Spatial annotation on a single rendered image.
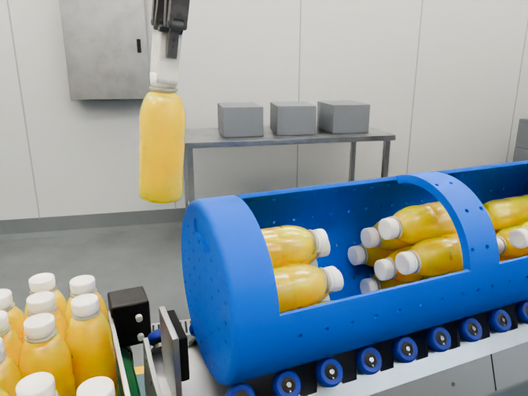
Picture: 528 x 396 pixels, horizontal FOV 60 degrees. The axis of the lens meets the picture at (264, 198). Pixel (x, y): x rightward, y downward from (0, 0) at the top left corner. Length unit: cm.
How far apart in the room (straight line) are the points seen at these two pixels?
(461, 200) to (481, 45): 428
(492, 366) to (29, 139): 380
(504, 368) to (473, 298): 22
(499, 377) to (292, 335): 49
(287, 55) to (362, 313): 364
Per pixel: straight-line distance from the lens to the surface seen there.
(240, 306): 60
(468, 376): 97
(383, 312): 72
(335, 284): 74
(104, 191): 422
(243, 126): 339
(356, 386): 82
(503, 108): 531
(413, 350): 86
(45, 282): 83
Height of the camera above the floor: 143
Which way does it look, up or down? 17 degrees down
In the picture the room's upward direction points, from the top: straight up
